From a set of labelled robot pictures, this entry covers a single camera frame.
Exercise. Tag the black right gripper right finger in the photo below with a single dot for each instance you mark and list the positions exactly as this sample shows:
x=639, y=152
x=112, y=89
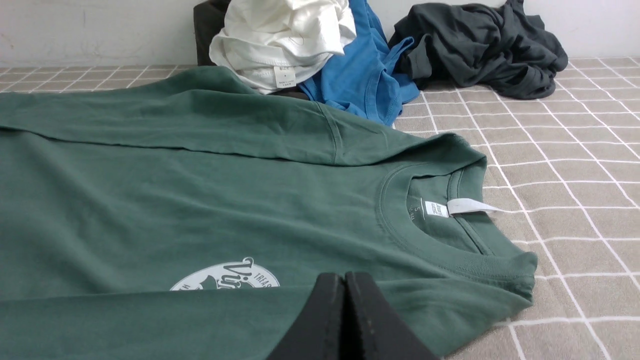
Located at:
x=373, y=329

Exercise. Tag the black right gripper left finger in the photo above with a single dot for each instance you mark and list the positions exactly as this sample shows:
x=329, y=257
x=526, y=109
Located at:
x=317, y=331

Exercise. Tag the green long sleeve shirt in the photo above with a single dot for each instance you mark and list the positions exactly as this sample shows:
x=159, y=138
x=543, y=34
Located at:
x=189, y=219

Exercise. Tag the blue shirt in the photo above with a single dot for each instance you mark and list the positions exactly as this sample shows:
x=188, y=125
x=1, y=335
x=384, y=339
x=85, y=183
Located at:
x=364, y=80

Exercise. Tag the white shirt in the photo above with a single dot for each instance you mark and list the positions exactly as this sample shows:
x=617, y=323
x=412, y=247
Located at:
x=273, y=45

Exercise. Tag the dark grey shirt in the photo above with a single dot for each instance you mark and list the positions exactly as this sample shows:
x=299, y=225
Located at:
x=474, y=44

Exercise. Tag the grey checkered tablecloth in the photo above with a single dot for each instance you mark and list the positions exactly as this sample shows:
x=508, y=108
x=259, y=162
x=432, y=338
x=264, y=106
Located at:
x=565, y=173

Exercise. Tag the black garment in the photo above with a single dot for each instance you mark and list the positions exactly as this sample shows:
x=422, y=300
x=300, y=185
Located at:
x=208, y=21

